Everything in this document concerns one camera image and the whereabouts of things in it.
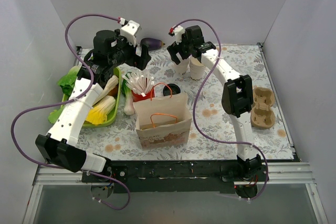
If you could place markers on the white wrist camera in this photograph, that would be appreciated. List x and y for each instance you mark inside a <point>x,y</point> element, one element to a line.
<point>129,30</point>
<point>177,32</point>

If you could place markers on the napa cabbage lower yellow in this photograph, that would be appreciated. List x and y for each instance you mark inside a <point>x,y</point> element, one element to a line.
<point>99,113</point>

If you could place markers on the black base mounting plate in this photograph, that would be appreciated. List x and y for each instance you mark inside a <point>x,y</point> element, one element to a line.
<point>170,176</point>

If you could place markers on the floral patterned table mat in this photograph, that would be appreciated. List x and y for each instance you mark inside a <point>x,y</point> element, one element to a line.
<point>119,141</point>

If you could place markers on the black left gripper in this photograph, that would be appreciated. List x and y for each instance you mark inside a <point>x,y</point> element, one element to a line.
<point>139,55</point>

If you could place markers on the stack of white paper cups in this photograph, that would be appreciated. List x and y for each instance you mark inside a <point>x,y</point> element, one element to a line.
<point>197,69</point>

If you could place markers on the brown cardboard cup carrier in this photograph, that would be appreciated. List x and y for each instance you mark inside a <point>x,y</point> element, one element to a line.
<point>262,115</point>

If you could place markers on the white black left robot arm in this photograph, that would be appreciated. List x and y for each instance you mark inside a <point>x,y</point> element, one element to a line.
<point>110,49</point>

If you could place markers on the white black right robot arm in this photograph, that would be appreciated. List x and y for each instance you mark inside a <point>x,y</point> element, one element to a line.
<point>237,97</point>

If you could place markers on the black coffee cup lid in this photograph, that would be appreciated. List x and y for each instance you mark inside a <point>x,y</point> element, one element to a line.
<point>171,89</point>

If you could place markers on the red straw holder cup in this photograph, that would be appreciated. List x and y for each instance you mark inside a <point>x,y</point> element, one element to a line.
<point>140,97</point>

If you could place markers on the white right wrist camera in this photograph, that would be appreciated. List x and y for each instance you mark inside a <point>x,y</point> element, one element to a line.
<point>177,32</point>

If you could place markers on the white paper coffee cup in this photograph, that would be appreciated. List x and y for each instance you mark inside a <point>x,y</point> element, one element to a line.
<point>182,67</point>

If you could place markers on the napa cabbage upper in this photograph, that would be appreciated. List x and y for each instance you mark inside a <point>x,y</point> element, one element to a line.
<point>111,84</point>

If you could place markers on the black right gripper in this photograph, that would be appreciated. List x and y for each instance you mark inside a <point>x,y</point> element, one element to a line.
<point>184,46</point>

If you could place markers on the large green napa cabbage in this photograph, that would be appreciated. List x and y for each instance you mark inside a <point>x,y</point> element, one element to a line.
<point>55,114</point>

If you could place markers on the purple eggplant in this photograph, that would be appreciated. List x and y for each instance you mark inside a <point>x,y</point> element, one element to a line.
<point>153,44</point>

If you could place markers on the green lettuce leaf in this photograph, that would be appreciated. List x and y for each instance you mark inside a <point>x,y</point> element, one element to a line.
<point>67,82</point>

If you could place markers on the green plastic tray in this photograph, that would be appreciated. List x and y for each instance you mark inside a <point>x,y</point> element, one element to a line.
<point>112,115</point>

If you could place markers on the brown paper takeout bag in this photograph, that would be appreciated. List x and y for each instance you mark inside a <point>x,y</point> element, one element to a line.
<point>163,121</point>

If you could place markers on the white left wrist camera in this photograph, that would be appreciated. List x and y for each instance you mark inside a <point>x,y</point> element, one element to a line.
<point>129,30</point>

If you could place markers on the aluminium frame rail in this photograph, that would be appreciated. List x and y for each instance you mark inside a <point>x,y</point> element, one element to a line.
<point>279,173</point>

